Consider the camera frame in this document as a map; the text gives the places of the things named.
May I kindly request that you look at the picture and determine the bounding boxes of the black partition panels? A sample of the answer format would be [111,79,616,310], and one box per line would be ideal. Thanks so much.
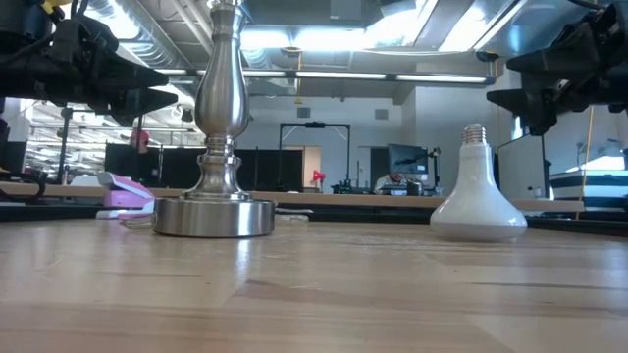
[104,142,304,192]

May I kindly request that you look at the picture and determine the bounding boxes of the long ceiling light bar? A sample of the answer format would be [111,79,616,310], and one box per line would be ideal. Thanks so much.
[154,68,497,86]

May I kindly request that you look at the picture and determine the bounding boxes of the black computer monitor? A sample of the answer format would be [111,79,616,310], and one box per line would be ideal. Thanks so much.
[386,143,430,175]

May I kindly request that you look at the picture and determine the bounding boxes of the white floodlight bulb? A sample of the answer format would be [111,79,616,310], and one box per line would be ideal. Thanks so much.
[430,123,529,243]

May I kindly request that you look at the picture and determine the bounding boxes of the black table frame rail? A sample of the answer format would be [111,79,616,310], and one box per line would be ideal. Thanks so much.
[0,201,628,238]

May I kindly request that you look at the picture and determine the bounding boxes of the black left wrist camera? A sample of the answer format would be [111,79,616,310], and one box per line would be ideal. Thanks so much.
[51,16,120,65]

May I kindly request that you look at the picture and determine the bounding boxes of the person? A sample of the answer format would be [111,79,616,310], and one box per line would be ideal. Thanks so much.
[130,126,151,187]
[373,171,406,195]

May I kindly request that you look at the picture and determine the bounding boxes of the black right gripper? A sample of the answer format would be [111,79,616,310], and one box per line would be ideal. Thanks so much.
[485,4,617,137]

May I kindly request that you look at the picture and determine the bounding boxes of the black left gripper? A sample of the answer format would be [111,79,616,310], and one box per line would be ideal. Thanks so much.
[0,43,180,127]

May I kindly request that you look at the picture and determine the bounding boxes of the thick black cable yellow plug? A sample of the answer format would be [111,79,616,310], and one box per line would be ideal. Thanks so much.
[0,168,48,205]

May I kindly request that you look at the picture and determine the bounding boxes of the white black striped platform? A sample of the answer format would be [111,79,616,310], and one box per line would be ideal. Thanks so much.
[549,169,628,211]

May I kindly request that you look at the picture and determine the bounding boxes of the clear lamp power cord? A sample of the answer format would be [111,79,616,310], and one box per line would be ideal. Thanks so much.
[120,207,315,231]

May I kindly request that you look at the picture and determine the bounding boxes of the pink and white stapler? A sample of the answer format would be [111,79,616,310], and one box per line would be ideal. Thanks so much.
[95,171,157,221]

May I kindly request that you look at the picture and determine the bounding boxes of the white board black frame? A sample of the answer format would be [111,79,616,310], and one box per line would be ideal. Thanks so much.
[497,132,548,200]

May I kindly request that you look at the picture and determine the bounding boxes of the adjacent wooden table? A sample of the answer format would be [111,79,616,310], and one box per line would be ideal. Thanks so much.
[0,181,585,213]

